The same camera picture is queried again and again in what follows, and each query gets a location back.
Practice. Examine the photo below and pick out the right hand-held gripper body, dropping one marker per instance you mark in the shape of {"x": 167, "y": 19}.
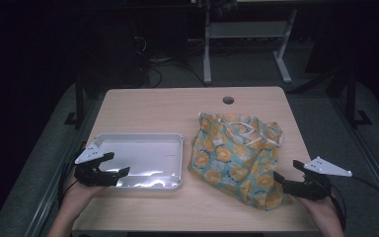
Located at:
{"x": 312, "y": 187}

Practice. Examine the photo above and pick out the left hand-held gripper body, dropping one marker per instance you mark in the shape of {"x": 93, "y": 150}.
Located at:
{"x": 90, "y": 177}

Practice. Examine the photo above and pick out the white plastic tray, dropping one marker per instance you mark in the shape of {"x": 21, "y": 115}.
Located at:
{"x": 138, "y": 154}

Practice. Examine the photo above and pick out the orange patterned cloth bag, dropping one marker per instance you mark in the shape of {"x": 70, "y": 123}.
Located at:
{"x": 237, "y": 158}

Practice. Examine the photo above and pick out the person's right hand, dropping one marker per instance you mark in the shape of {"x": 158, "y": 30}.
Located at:
{"x": 319, "y": 207}

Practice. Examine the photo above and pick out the person's left hand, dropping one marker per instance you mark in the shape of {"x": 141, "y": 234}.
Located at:
{"x": 79, "y": 197}

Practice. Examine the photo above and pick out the black metal stand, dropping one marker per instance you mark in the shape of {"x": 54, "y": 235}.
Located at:
{"x": 79, "y": 105}
{"x": 351, "y": 98}

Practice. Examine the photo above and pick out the gray metal rail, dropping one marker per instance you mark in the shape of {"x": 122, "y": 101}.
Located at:
{"x": 371, "y": 158}
{"x": 51, "y": 194}

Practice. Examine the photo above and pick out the white metal table frame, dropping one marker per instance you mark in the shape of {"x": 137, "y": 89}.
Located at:
{"x": 246, "y": 29}

